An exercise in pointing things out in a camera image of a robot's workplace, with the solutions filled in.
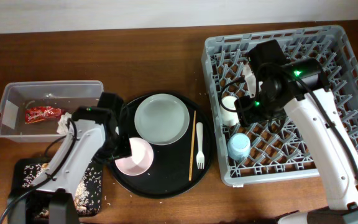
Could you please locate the light blue plastic cup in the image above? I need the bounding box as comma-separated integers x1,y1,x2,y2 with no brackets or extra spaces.
227,133,251,161

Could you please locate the cream plastic cup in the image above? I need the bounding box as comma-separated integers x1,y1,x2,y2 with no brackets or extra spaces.
220,96,239,126

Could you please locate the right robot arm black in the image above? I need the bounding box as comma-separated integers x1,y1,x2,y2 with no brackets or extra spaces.
234,40,358,223

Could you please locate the single wooden chopstick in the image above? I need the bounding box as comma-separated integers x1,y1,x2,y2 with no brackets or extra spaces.
188,110,196,182

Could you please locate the white plastic fork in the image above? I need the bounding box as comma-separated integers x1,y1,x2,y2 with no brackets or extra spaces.
196,122,204,169

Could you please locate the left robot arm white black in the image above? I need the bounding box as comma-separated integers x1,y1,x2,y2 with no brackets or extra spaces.
0,92,132,223

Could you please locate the pink bowl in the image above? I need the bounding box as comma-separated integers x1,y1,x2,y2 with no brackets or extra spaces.
115,138,154,176

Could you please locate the red snack wrapper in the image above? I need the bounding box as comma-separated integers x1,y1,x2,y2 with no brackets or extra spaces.
24,106,65,124

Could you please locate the food scraps and rice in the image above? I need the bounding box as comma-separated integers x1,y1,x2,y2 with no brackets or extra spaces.
19,162,103,217

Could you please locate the grey plastic dishwasher rack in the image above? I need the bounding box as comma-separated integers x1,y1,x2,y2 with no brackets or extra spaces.
201,26,358,187

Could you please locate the black rectangular waste tray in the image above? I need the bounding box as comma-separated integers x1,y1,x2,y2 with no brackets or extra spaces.
7,157,103,223

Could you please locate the white paper napkin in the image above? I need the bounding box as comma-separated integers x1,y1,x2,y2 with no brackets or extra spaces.
57,112,71,135

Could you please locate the light grey round plate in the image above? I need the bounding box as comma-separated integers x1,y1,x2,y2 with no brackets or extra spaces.
134,93,190,146

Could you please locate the clear plastic waste bin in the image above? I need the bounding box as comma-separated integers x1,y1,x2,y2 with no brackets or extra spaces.
0,80,104,142

